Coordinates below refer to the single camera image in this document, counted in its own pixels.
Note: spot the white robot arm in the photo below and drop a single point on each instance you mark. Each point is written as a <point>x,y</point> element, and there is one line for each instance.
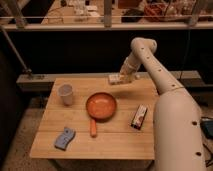
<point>178,142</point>

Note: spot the dark snack box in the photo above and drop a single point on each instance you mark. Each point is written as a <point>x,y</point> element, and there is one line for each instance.
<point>139,117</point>

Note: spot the translucent plastic cup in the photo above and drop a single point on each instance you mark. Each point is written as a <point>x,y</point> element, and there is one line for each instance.
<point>65,92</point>

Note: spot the wooden table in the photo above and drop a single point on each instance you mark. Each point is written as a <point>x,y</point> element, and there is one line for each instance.
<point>116,138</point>

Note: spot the orange basket in background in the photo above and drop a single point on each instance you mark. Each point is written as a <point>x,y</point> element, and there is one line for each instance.
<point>155,12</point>

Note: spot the blue sponge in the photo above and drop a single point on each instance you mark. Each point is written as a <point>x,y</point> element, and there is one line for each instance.
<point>64,138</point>

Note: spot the clear plastic bottle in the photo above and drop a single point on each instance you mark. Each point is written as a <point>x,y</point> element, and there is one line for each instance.
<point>115,79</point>

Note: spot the orange frying pan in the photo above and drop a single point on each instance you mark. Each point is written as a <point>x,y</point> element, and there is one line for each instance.
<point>100,106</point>

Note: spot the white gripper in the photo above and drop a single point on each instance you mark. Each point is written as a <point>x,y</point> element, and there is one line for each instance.
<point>128,73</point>

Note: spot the metal railing frame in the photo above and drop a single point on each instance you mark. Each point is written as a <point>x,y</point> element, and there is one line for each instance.
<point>102,15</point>

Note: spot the grey diagonal pole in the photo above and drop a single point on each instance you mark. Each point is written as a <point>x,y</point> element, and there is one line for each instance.
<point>26,69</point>

